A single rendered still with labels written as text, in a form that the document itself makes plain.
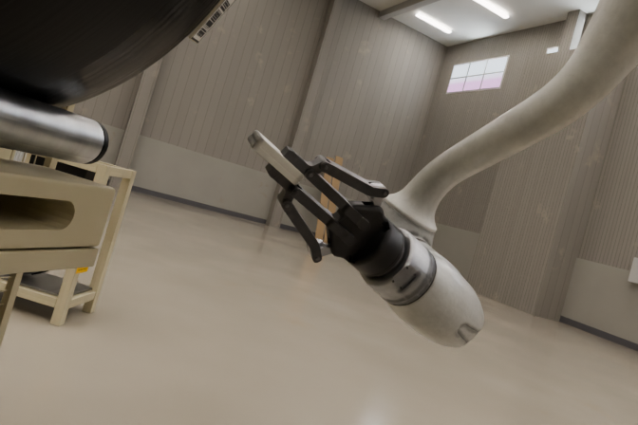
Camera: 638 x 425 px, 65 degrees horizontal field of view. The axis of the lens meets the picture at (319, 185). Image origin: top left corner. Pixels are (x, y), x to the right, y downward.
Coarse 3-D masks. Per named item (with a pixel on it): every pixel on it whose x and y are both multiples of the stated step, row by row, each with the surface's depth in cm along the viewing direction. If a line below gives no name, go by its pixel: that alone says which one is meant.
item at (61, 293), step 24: (72, 168) 250; (96, 168) 242; (120, 168) 256; (120, 192) 271; (120, 216) 271; (96, 264) 270; (0, 288) 241; (24, 288) 240; (48, 288) 247; (72, 288) 241; (96, 288) 269
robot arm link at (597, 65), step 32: (608, 0) 62; (608, 32) 61; (576, 64) 63; (608, 64) 61; (544, 96) 65; (576, 96) 63; (480, 128) 74; (512, 128) 69; (544, 128) 66; (448, 160) 76; (480, 160) 73; (416, 192) 80; (416, 224) 78
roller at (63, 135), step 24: (0, 96) 37; (24, 96) 40; (0, 120) 37; (24, 120) 39; (48, 120) 41; (72, 120) 44; (0, 144) 39; (24, 144) 40; (48, 144) 42; (72, 144) 44; (96, 144) 47
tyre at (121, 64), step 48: (0, 0) 30; (48, 0) 32; (96, 0) 35; (144, 0) 37; (192, 0) 41; (0, 48) 34; (48, 48) 36; (96, 48) 39; (144, 48) 42; (48, 96) 43
